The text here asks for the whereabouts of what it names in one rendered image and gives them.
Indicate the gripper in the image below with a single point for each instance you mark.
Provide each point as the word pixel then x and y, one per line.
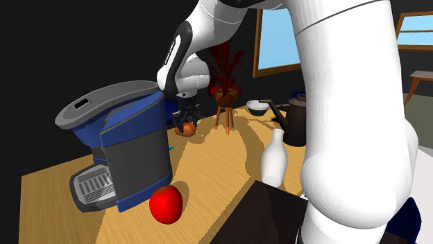
pixel 186 111

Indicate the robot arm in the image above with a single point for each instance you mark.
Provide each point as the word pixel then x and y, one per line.
pixel 351 111

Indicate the orange round fruit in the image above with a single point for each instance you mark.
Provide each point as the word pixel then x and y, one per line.
pixel 188 129

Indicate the red plant in pot stand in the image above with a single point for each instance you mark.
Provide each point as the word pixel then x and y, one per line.
pixel 225 84

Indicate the blue and grey coffee machine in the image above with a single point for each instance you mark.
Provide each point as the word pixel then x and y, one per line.
pixel 135 148

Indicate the white and dark bowl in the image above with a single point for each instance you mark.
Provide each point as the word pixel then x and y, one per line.
pixel 257 107

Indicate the red tomato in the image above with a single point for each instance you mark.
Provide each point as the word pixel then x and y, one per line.
pixel 166 204

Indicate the white bottle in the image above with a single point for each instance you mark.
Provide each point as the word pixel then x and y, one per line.
pixel 274 162

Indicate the dark brown kettle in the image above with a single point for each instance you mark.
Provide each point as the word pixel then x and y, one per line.
pixel 295 121

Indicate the wooden framed window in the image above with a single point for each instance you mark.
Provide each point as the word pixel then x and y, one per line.
pixel 275 40
pixel 415 30

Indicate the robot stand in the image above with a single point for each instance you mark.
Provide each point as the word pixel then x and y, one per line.
pixel 264 216

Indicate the wooden side table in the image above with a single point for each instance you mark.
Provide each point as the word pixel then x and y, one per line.
pixel 417 82

